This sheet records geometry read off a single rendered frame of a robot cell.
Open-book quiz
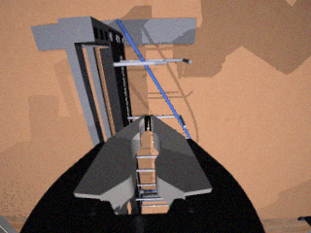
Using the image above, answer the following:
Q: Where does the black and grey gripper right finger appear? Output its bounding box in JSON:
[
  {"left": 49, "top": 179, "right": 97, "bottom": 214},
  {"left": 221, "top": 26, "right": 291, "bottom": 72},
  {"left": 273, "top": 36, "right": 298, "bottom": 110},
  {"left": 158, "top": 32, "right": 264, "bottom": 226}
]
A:
[{"left": 149, "top": 115, "right": 265, "bottom": 233}]

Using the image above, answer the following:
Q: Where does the blue cable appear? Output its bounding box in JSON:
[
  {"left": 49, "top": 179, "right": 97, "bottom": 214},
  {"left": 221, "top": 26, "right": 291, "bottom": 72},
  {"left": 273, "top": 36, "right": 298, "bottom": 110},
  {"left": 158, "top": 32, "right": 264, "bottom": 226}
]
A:
[{"left": 116, "top": 18, "right": 191, "bottom": 192}]

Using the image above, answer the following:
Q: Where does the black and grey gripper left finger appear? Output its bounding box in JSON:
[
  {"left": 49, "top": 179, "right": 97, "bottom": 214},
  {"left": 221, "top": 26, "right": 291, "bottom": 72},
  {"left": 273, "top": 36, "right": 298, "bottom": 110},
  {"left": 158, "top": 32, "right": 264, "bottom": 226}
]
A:
[{"left": 19, "top": 115, "right": 149, "bottom": 233}]

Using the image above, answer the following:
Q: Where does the dark grey patch panel rack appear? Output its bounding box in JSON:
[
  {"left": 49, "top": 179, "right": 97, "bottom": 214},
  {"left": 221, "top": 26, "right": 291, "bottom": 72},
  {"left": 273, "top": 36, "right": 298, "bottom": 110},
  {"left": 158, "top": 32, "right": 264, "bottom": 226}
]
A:
[{"left": 30, "top": 16, "right": 196, "bottom": 214}]

